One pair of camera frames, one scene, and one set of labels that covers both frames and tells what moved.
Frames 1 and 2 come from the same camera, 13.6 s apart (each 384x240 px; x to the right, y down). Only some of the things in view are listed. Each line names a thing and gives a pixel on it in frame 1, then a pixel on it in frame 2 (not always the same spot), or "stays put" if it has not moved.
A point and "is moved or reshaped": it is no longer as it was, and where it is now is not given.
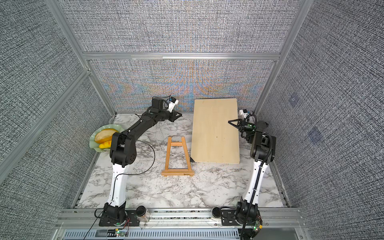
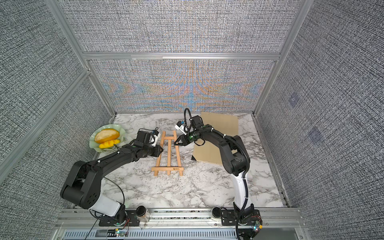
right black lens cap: x=216 y=212 stays put
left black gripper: x=173 y=117 → x=158 y=148
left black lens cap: x=140 y=210 stays put
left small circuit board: x=113 y=233 stays put
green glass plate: x=95 y=145 stays put
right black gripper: x=242 y=124 → x=184 y=142
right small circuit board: x=257 y=226 stays put
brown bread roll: x=105 y=135 stays put
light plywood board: x=213 y=139 is moved or reshaped
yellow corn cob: x=106 y=145 stays put
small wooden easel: x=169 y=172 → x=168 y=168
